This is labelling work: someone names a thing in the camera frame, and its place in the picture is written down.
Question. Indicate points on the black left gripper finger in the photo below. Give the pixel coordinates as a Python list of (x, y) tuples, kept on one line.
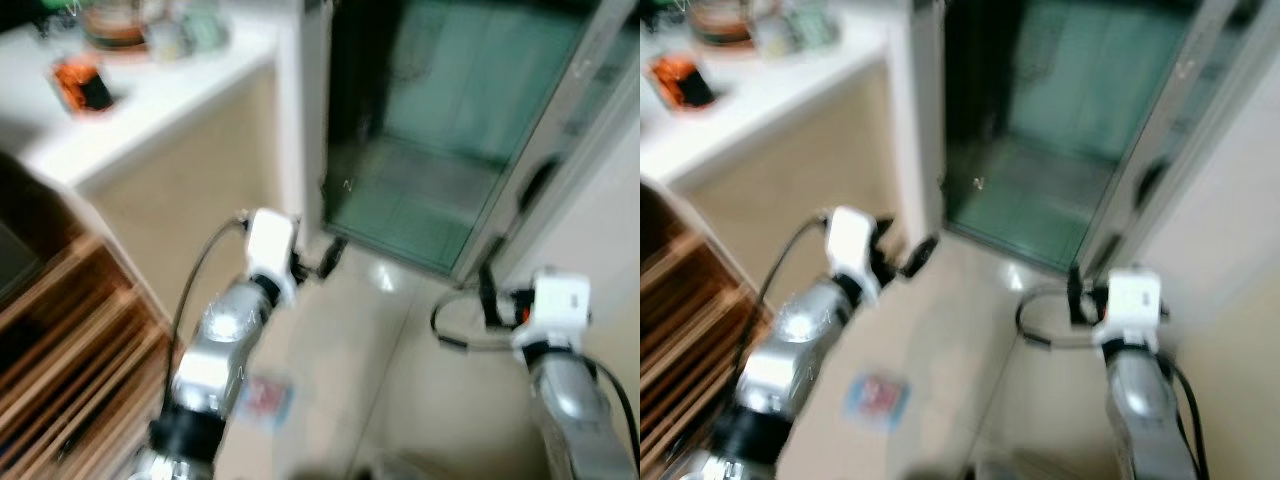
[(919, 257), (334, 255)]

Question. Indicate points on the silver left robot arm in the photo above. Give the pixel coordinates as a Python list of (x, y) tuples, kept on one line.
[(790, 350), (215, 350)]

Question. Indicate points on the grey fridge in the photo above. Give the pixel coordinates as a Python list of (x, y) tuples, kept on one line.
[(440, 120), (1060, 120)]

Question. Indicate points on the beige kitchen counter cabinet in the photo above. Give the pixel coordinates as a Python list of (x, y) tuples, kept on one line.
[(180, 170), (800, 150)]

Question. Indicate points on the red and blue flat packet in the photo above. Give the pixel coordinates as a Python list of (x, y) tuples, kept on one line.
[(265, 402), (878, 400)]

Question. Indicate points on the wooden slatted rack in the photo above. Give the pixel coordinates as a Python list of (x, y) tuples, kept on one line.
[(70, 350), (690, 350)]

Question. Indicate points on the pale green cup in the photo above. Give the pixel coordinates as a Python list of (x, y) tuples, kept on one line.
[(206, 30), (816, 26)]

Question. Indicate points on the orange and black container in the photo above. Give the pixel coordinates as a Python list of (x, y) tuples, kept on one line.
[(682, 82), (84, 85)]

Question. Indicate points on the round pot with orange band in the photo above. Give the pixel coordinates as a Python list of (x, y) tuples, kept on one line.
[(722, 20), (118, 25)]

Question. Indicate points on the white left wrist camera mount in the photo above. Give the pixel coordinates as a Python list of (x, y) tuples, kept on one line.
[(270, 245), (850, 245)]

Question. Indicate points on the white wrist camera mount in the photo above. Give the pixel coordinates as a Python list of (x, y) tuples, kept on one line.
[(850, 245), (1130, 300), (270, 245), (555, 300)]

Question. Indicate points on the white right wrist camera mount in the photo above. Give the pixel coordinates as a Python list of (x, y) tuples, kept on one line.
[(1130, 300), (555, 300)]

